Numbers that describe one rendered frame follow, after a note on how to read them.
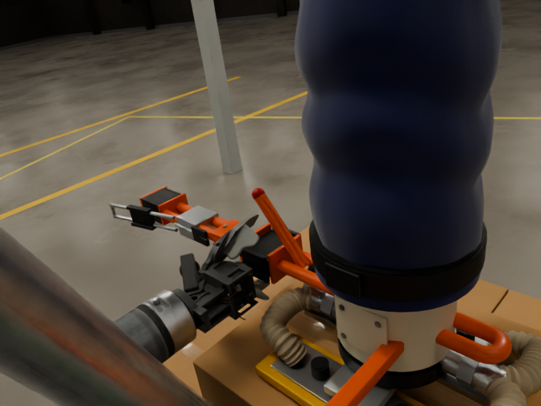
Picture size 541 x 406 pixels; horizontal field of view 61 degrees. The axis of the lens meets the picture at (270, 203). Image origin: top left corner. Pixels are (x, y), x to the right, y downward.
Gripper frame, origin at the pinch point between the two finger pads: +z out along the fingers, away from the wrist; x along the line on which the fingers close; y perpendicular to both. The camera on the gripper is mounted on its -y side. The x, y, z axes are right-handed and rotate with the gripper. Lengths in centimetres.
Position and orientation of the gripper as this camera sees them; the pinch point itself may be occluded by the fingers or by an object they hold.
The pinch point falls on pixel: (261, 248)
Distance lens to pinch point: 85.5
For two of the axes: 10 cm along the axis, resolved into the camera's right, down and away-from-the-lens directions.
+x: -1.3, -8.8, -4.5
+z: 6.9, -4.1, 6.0
